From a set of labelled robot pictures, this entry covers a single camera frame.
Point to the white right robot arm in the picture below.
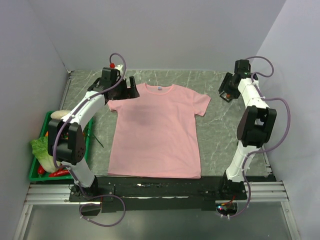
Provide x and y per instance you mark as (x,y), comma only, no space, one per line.
(254,128)

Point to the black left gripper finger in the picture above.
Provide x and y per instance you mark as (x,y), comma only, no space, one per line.
(132,91)
(113,95)

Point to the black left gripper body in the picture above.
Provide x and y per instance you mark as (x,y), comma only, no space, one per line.
(121,86)

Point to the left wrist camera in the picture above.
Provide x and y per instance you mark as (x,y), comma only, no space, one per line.
(119,67)

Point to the green lettuce toy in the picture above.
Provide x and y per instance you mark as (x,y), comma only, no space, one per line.
(40,151)

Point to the aluminium table edge rail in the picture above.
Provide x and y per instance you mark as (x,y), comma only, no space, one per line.
(66,89)

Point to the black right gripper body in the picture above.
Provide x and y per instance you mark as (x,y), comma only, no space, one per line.
(235,92)

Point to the white radish toy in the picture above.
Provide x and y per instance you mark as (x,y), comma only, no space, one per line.
(58,114)

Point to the green plastic crate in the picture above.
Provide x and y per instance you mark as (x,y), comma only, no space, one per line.
(34,176)

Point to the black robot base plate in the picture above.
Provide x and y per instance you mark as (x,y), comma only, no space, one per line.
(117,193)

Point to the red chili pepper toy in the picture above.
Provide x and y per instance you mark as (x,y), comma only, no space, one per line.
(59,173)

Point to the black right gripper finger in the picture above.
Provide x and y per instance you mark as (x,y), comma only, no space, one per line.
(224,82)
(228,99)

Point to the pink t-shirt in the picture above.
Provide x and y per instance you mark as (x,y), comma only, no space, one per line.
(155,134)

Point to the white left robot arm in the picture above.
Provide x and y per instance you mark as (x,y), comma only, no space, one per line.
(66,143)

